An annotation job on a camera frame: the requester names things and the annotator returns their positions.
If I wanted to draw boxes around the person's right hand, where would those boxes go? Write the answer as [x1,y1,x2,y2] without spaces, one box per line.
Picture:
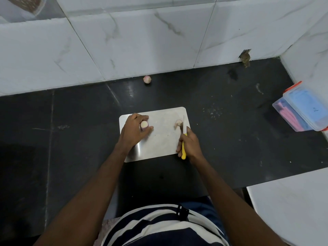
[176,126,204,165]

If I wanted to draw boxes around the person's left hand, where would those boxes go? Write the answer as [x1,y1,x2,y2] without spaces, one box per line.
[117,113,154,152]

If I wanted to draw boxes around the yellow handled knife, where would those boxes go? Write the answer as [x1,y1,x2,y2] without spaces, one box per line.
[181,115,188,160]

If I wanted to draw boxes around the person's right forearm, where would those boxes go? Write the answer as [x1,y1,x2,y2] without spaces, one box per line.
[190,157,289,246]

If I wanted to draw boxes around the person's left forearm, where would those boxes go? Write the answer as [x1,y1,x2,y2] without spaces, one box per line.
[33,144,128,246]

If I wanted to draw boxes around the steel cutting board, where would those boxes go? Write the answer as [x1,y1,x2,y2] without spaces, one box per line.
[119,107,191,163]

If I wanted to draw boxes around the black clip on shirt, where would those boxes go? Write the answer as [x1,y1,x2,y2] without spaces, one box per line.
[176,205,189,221]

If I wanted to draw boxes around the striped navy white shirt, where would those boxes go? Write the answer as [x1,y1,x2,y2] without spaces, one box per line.
[101,204,230,246]

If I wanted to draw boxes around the clear box of pink sticks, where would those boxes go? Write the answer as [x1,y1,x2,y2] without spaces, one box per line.
[272,97,313,132]

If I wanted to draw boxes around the clear plastic box orange clips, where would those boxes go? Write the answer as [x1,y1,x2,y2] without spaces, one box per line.
[283,81,328,132]

